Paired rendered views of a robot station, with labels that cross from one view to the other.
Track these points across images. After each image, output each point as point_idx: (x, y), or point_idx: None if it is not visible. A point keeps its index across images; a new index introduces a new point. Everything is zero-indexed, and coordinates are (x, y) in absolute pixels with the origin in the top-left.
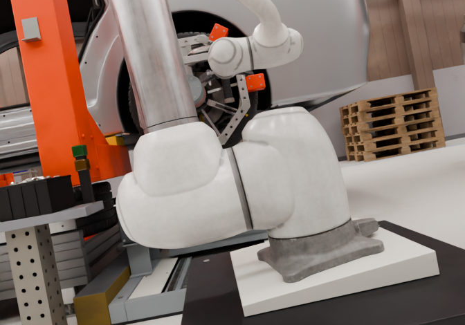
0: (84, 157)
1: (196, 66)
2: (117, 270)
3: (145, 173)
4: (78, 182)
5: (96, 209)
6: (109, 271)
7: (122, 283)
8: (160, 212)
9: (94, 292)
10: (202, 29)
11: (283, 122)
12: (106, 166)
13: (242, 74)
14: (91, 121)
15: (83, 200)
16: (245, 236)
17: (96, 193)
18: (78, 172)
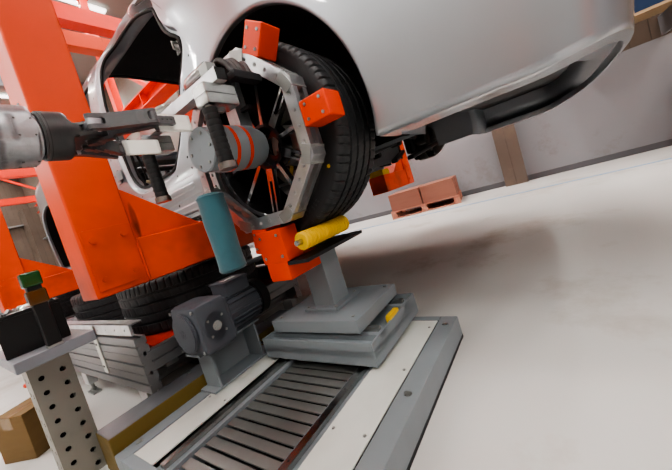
0: (32, 288)
1: (262, 98)
2: (186, 380)
3: None
4: (94, 297)
5: (63, 351)
6: (184, 377)
7: (175, 406)
8: None
9: (110, 431)
10: (309, 31)
11: None
12: (174, 256)
13: (140, 130)
14: (142, 207)
15: (44, 341)
16: (342, 357)
17: (201, 274)
18: (31, 307)
